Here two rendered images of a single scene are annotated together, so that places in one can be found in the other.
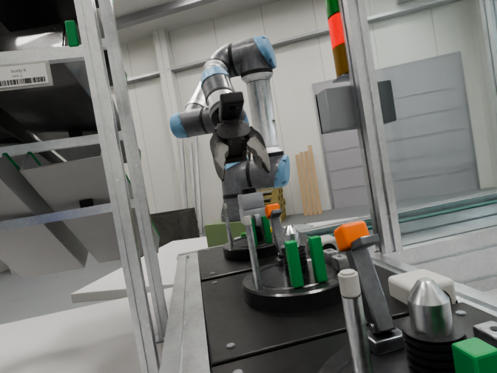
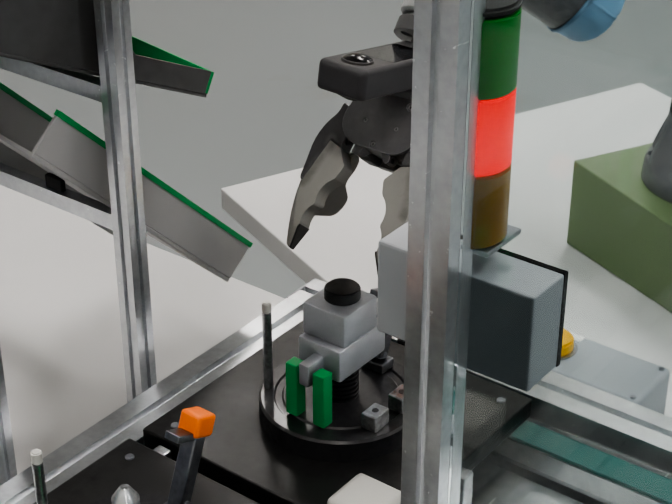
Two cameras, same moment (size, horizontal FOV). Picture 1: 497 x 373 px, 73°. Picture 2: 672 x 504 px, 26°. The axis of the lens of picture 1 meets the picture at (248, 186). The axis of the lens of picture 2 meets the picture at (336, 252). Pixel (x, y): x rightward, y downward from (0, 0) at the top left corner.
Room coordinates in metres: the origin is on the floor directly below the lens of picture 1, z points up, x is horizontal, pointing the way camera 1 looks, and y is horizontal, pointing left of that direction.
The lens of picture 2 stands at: (-0.03, -0.74, 1.70)
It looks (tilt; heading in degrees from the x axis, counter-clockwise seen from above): 29 degrees down; 47
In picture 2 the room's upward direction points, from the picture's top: straight up
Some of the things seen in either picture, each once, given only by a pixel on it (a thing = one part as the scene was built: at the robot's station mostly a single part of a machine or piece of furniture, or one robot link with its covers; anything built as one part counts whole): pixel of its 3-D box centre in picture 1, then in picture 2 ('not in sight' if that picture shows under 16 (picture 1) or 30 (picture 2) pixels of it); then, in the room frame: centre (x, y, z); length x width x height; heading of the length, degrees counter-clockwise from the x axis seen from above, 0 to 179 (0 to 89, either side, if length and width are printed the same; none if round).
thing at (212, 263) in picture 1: (259, 254); (341, 421); (0.67, 0.00, 0.96); 0.24 x 0.24 x 0.02; 10
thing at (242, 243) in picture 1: (257, 245); (341, 402); (0.67, 0.00, 0.98); 0.14 x 0.14 x 0.02
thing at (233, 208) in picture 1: (239, 206); not in sight; (1.29, 0.05, 1.01); 0.15 x 0.15 x 0.10
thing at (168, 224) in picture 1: (163, 234); not in sight; (5.81, 1.60, 0.36); 1.08 x 0.85 x 0.71; 76
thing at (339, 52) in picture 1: (349, 60); not in sight; (0.58, -0.21, 1.28); 0.05 x 0.05 x 0.05
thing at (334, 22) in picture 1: (345, 31); not in sight; (0.58, -0.21, 1.33); 0.05 x 0.05 x 0.05
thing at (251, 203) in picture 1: (251, 206); (334, 327); (0.66, 0.00, 1.06); 0.08 x 0.04 x 0.07; 9
